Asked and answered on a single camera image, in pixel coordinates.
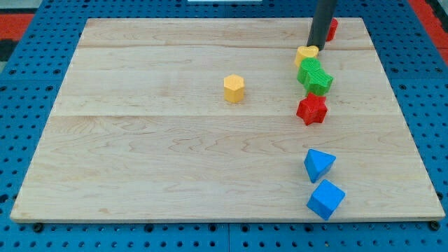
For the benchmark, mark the yellow heart block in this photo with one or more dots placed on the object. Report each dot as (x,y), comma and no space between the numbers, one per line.
(304,52)

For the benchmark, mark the yellow hexagon block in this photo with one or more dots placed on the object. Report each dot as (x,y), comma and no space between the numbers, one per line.
(233,88)

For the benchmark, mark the light wooden board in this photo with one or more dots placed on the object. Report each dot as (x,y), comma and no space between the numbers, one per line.
(140,131)

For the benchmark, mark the red star block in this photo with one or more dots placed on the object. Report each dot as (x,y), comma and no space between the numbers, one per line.
(312,109)

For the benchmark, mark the blue triangle block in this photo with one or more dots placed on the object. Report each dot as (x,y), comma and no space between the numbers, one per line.
(318,163)

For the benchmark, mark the green star block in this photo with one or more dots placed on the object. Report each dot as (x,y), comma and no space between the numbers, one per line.
(318,82)

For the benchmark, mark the green cylinder block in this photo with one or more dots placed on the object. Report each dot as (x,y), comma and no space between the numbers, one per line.
(307,65)

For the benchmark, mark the blue cube block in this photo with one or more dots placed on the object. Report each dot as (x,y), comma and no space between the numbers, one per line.
(325,199)

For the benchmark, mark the red cylinder block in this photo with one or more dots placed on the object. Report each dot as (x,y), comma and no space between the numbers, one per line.
(332,30)

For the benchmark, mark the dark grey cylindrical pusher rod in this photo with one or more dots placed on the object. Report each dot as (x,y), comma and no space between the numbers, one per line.
(321,23)

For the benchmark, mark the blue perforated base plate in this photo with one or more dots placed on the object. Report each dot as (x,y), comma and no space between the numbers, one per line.
(38,39)

